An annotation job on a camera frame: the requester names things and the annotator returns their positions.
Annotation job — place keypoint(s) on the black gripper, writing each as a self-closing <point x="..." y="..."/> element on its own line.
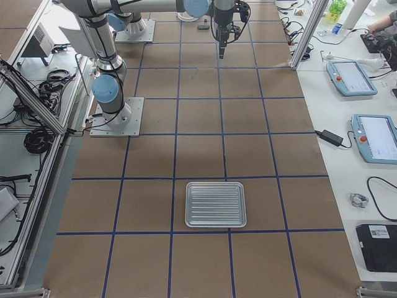
<point x="221" y="22"/>

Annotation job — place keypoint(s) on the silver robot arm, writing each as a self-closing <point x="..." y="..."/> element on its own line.
<point x="108" y="89"/>
<point x="131" y="23"/>

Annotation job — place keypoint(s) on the silver ribbed metal tray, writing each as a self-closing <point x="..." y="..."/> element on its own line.
<point x="215" y="205"/>

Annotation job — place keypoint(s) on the black brake pad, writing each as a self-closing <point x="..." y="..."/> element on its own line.
<point x="203" y="27"/>

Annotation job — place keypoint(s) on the green drink bottle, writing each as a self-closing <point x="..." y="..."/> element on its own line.
<point x="335" y="10"/>

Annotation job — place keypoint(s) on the blue teach pendant far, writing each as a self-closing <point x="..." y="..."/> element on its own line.
<point x="350" y="79"/>

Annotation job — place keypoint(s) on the blue teach pendant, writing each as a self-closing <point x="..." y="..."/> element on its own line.
<point x="350" y="79"/>
<point x="375" y="136"/>

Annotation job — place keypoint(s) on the black power brick right table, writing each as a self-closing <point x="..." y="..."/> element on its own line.
<point x="329" y="137"/>

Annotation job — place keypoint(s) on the blue teach pendant near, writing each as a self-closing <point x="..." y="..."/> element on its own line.
<point x="375" y="136"/>

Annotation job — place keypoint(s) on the black tablet device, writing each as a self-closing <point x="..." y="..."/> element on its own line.
<point x="378" y="246"/>

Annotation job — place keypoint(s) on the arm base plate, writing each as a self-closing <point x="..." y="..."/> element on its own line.
<point x="147" y="37"/>
<point x="126" y="123"/>

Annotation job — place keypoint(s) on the aluminium frame post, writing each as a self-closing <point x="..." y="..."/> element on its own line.
<point x="313" y="21"/>

